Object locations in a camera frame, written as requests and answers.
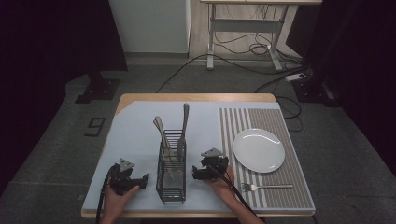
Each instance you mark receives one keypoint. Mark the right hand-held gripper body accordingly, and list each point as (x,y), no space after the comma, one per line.
(215,163)

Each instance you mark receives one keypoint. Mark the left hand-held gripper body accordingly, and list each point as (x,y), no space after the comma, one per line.
(122,182)

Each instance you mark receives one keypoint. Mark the person's left hand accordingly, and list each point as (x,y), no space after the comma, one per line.
(116,199)

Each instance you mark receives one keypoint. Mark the person's right hand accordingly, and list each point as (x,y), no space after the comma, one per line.
(223,186)

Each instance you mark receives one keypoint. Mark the white round plate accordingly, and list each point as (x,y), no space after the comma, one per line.
(259,150)

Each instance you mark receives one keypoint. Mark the silver table knife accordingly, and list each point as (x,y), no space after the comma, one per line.
(184,124)

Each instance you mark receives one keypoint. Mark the light blue table mat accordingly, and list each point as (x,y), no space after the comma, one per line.
(137,130)

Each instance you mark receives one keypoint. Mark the silver spoon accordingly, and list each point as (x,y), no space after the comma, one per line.
(163,133)

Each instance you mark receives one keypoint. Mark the silver fork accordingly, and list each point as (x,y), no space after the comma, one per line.
(274,186)

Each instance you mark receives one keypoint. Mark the small wooden table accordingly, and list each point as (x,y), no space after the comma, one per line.
(193,97)

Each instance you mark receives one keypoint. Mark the grey striped placemat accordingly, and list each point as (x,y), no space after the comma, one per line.
(289,193)

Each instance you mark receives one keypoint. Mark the black stand base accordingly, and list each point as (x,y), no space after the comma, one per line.
(99,90)
(313,91)

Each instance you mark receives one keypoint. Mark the white power strip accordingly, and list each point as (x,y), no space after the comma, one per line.
(295,76)

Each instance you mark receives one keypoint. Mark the white metal-legged desk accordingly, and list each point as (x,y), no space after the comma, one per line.
(246,25)

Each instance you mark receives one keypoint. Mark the white cabinet panel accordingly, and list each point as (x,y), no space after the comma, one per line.
(149,25)

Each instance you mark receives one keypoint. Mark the dark curtain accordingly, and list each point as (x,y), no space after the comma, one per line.
(358,62)
(46,46)

